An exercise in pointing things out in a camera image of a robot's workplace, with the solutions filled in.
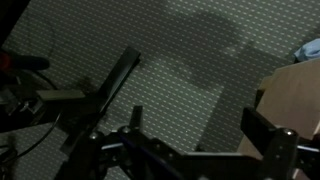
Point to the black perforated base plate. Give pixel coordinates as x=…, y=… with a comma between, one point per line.
x=81, y=115

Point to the light blue cloth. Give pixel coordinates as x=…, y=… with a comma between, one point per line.
x=308, y=51

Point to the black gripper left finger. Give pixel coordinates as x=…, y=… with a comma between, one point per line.
x=136, y=118

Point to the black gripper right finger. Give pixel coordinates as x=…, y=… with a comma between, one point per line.
x=257, y=129

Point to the wooden drawer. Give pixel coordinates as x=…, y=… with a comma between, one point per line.
x=291, y=102

